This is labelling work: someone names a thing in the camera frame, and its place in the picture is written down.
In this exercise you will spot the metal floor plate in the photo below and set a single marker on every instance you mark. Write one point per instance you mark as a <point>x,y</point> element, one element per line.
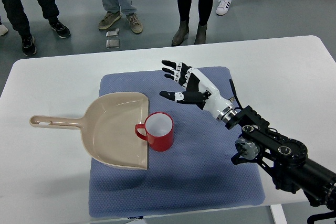
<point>113,32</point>
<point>112,43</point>

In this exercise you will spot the upper metal floor plate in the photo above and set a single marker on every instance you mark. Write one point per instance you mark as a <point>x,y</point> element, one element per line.
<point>113,32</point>

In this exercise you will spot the beige plastic dustpan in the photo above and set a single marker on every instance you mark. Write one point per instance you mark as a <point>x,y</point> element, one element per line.
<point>107,129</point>

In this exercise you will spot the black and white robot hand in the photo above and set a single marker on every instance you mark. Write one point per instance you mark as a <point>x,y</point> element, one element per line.
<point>199,91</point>

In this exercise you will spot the white shoe at left edge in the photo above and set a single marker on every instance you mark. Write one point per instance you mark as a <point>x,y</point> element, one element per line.
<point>3,29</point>

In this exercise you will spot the lower metal floor plate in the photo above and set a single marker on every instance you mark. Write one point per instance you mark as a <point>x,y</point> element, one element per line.
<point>112,43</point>

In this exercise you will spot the blue textured mat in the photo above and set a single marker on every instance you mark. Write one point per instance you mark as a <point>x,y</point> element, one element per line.
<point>195,173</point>

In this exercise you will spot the white table leg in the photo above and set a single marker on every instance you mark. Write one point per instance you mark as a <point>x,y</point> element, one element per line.
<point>278,214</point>

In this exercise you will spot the red cup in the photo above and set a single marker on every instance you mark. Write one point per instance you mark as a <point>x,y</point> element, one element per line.
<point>157,130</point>

